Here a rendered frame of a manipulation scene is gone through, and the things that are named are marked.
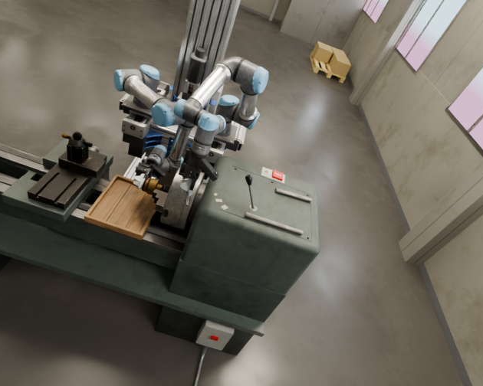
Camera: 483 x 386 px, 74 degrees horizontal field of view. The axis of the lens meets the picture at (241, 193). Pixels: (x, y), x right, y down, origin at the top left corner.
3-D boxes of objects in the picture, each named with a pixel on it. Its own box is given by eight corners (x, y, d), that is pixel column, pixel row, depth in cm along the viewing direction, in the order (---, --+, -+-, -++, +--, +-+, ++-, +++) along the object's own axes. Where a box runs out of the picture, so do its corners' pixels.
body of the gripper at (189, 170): (182, 169, 138) (189, 144, 133) (201, 176, 139) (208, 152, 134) (177, 176, 132) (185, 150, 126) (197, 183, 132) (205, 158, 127)
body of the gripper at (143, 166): (133, 178, 169) (142, 165, 178) (149, 184, 170) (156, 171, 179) (134, 168, 164) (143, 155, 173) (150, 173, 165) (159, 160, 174)
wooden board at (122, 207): (164, 195, 192) (165, 191, 190) (141, 240, 165) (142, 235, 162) (116, 178, 189) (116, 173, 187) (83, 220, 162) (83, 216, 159)
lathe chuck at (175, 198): (192, 194, 188) (202, 158, 164) (174, 238, 168) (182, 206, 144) (177, 188, 187) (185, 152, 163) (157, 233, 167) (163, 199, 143)
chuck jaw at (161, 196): (176, 194, 162) (169, 209, 152) (174, 202, 164) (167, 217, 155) (155, 188, 160) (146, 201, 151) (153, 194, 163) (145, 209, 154)
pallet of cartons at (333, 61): (343, 83, 749) (352, 67, 723) (312, 71, 739) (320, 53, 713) (337, 67, 834) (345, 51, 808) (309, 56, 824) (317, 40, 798)
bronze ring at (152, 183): (166, 178, 165) (149, 171, 164) (159, 189, 158) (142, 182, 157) (163, 191, 171) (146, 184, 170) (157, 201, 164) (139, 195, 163)
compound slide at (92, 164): (105, 168, 178) (106, 160, 175) (96, 178, 171) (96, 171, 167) (69, 155, 176) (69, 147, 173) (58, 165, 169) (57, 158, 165)
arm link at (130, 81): (133, 85, 195) (186, 128, 169) (110, 86, 185) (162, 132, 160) (135, 65, 188) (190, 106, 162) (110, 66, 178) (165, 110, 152)
